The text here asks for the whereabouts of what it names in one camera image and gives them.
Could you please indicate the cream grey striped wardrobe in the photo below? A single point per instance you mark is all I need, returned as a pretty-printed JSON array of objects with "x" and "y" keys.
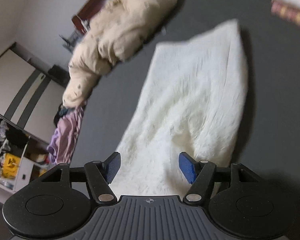
[{"x": 20, "y": 85}]

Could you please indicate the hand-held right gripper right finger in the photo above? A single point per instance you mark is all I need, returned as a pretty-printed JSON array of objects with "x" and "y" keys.
[{"x": 187, "y": 167}]

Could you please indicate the black tall appliance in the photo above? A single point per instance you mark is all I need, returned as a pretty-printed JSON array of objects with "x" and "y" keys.
[{"x": 59, "y": 76}]

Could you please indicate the black bag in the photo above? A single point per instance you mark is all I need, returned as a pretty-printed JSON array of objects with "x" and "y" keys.
[{"x": 58, "y": 117}]

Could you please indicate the beige heart-print duvet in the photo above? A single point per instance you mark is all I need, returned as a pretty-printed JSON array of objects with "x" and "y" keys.
[{"x": 120, "y": 30}]

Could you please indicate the white fuzzy cardigan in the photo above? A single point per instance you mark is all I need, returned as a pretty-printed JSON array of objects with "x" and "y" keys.
[{"x": 190, "y": 100}]

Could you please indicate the purple garment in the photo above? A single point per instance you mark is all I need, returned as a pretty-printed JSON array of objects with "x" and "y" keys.
[{"x": 53, "y": 150}]

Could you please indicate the white open shelf unit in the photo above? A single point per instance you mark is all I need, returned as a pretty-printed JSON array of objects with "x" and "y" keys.
[{"x": 15, "y": 160}]

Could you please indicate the pink yellow patterned cloth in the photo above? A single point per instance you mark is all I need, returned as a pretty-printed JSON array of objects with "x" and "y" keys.
[{"x": 290, "y": 15}]

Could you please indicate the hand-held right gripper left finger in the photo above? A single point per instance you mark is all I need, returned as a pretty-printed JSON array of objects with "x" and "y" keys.
[{"x": 113, "y": 166}]

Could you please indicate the dark wooden headboard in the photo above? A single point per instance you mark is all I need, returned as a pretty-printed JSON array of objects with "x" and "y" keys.
[{"x": 95, "y": 7}]

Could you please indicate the pink ribbed garment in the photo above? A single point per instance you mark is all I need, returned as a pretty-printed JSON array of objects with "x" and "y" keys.
[{"x": 71, "y": 132}]

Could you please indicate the yellow box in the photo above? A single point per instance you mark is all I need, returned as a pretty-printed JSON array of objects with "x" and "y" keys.
[{"x": 12, "y": 166}]

